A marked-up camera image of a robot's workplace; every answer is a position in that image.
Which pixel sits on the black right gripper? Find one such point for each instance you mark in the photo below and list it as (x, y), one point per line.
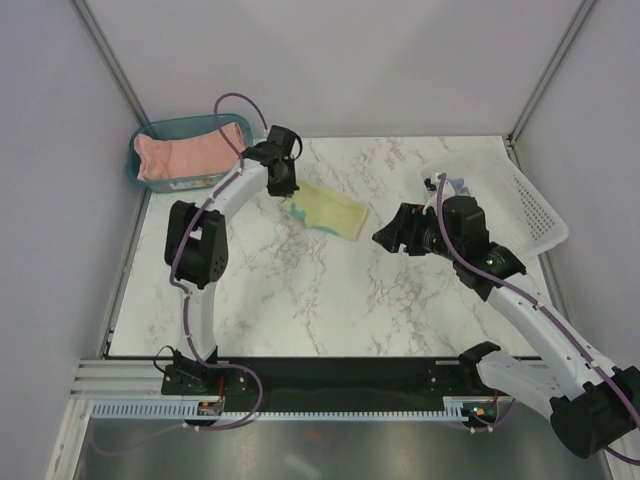
(411, 217)

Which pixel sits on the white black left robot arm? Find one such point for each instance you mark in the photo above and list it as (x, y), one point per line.
(197, 249)

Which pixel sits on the pink towel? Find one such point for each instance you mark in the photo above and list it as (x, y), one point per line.
(173, 159)

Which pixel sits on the teal transparent plastic bin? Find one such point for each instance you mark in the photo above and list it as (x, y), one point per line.
(234, 128)

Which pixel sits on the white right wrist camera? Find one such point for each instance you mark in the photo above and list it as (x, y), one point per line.
(432, 183)

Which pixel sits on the white slotted cable duct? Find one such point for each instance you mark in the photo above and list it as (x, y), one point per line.
(446, 410)

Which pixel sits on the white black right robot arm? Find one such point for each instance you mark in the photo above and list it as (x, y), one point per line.
(588, 400)

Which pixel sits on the blue towel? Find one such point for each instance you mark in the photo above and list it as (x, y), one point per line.
(459, 187)

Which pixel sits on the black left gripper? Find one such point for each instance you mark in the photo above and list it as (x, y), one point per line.
(290, 187)

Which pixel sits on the yellow green towel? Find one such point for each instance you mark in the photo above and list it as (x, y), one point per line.
(325, 210)

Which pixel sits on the aluminium frame rail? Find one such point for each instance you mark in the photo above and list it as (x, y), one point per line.
(112, 377)

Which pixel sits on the white perforated plastic basket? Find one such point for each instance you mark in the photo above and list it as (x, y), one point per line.
(517, 215)

